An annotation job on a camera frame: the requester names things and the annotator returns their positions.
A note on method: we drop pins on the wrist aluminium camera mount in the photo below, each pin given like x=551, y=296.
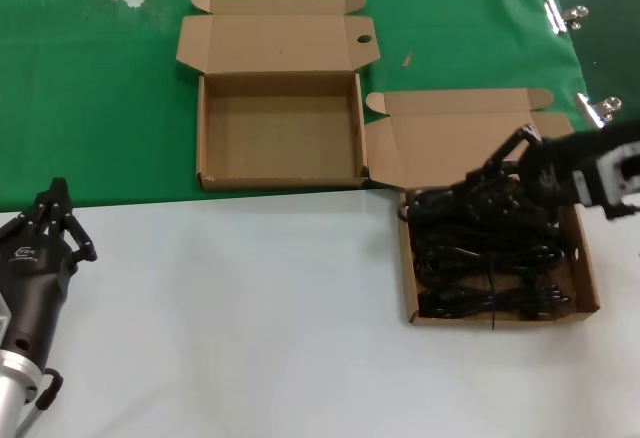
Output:
x=4, y=315
x=610, y=178

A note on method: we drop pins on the right wrist aluminium camera mount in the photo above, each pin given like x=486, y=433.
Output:
x=610, y=178

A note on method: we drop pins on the silver binder clip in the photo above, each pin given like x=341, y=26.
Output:
x=592, y=110
x=557, y=15

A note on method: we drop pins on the cardboard box with torn corner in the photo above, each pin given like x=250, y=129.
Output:
x=280, y=128

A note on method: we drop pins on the green table cloth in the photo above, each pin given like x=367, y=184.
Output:
x=100, y=108

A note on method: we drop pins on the left wrist aluminium camera mount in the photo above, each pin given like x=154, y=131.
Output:
x=4, y=315

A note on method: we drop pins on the short wooden stick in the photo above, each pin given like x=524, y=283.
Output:
x=407, y=60

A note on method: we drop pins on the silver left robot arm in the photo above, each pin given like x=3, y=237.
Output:
x=15, y=388

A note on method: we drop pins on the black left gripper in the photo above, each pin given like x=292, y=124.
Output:
x=30, y=283

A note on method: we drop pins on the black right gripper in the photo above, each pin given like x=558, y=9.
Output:
x=550, y=173

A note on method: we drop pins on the brown cardboard box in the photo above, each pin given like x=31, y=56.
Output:
x=450, y=143

